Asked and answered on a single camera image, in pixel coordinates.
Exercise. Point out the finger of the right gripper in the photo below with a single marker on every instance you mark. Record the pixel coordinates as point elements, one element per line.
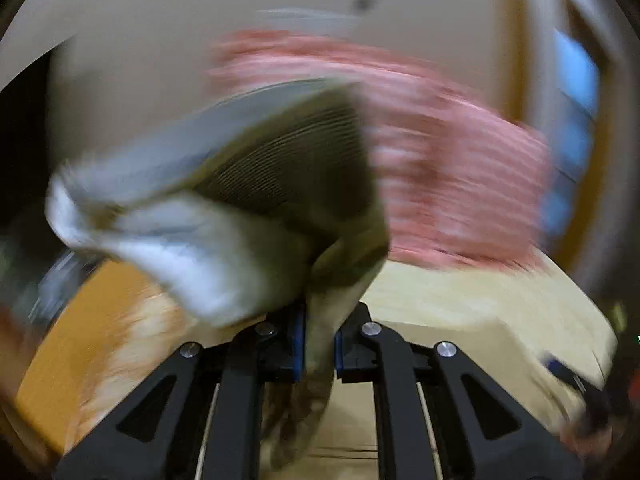
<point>594,398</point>

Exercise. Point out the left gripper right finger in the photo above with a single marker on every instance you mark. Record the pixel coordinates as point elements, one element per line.
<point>439,415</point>

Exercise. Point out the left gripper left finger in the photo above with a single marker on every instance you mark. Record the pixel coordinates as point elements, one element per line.
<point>198,414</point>

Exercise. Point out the khaki tan pants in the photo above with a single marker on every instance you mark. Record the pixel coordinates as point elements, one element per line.
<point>237,211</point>

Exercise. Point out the yellow floral bed sheet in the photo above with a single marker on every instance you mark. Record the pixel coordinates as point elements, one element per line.
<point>508,321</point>

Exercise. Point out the right pink polka-dot pillow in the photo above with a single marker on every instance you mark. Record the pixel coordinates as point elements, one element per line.
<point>461,185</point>

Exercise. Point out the wooden bed frame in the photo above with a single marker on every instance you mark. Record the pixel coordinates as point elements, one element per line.
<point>51,390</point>

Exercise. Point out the window with wooden frame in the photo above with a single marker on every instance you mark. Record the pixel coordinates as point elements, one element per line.
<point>568,75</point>

